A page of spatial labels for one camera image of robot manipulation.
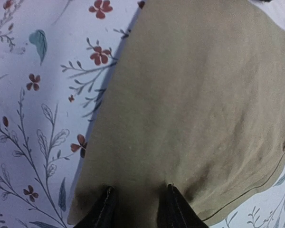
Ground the floral tablecloth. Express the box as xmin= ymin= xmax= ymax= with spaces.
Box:
xmin=0 ymin=0 xmax=285 ymax=228

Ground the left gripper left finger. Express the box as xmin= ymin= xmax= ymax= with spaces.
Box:
xmin=74 ymin=186 xmax=117 ymax=228

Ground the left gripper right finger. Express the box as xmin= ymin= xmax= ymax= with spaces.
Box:
xmin=156 ymin=184 xmax=208 ymax=228

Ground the olive green underwear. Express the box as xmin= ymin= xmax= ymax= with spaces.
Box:
xmin=68 ymin=0 xmax=285 ymax=228

